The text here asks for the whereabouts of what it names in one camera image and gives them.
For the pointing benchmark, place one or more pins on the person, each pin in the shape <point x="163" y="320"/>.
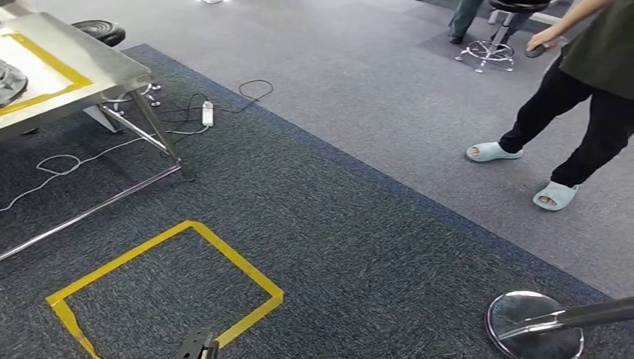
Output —
<point x="569" y="99"/>
<point x="463" y="20"/>

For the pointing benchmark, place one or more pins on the yellow tape rectangle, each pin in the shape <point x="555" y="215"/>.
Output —
<point x="59" y="67"/>

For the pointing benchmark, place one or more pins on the grey round ribbed plastic part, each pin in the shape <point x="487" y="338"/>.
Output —
<point x="10" y="81"/>

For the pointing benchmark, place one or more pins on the black round stool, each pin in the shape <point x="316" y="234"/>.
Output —
<point x="99" y="32"/>
<point x="520" y="5"/>

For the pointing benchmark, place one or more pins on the white power strip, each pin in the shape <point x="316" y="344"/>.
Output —
<point x="207" y="114"/>

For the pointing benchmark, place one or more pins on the pale blue slipper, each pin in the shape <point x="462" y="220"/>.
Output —
<point x="493" y="151"/>
<point x="554" y="194"/>

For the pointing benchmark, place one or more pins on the stainless steel workbench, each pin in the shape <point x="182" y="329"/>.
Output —
<point x="109" y="69"/>

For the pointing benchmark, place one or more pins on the chrome stanchion with round base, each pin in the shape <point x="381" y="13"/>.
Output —
<point x="520" y="347"/>

